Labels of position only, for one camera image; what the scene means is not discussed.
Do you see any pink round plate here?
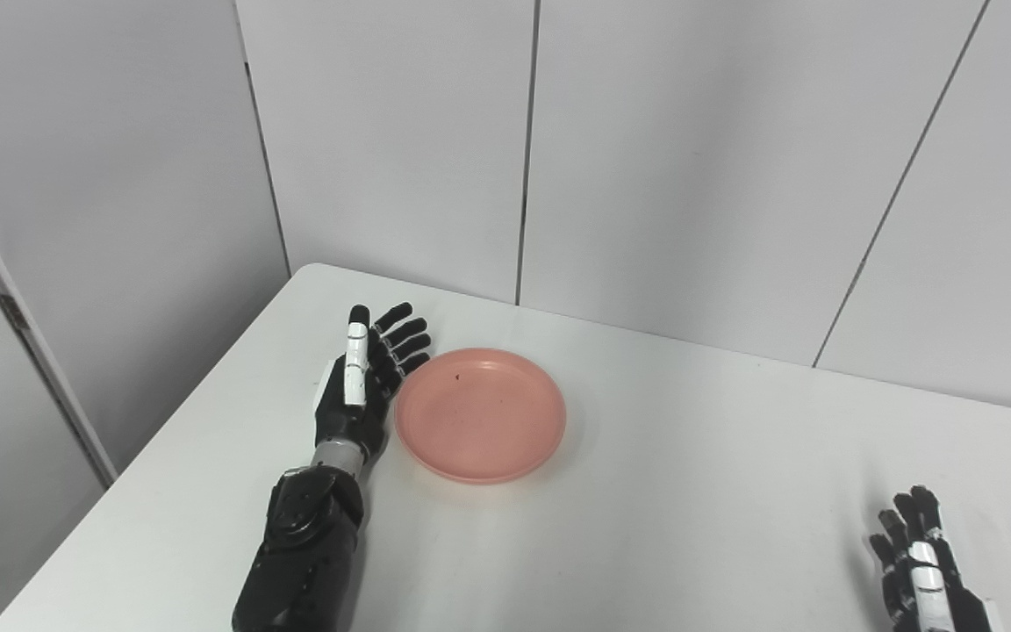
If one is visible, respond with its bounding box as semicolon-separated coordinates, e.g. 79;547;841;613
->
394;348;569;485

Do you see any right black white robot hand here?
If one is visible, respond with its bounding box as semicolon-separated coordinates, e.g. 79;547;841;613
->
867;485;1003;632

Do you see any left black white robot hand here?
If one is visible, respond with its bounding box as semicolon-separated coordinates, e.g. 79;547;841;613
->
313;302;432;464

